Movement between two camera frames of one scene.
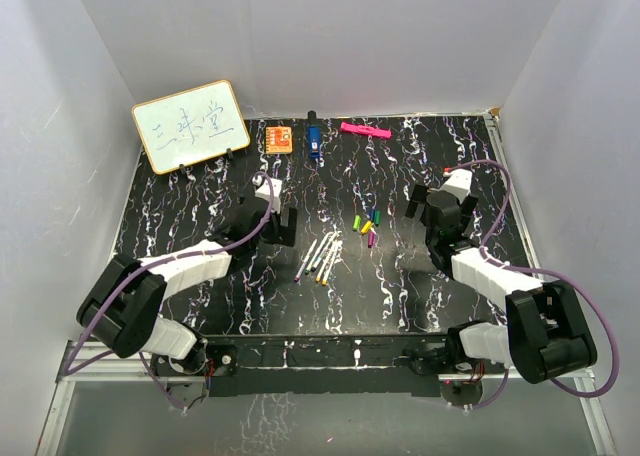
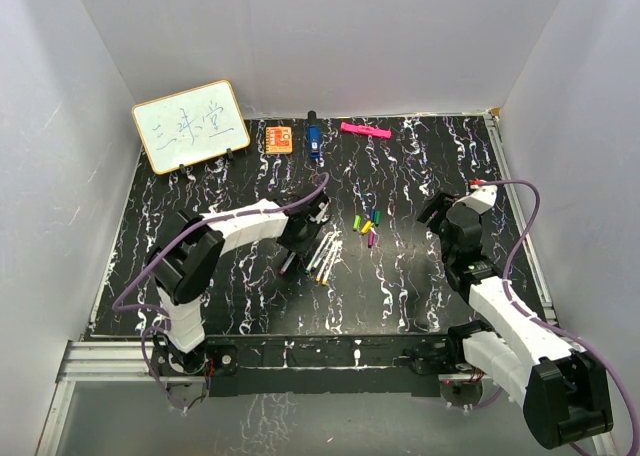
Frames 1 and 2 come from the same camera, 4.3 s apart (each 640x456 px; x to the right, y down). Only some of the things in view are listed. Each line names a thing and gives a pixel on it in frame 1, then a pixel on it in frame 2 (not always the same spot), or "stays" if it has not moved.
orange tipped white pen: [336, 249] stays
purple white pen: [298, 274] -> [287, 263]
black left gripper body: [271, 235] -> [301, 244]
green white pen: [325, 242] stays
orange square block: [279, 139] stays
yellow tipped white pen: [328, 261] stays
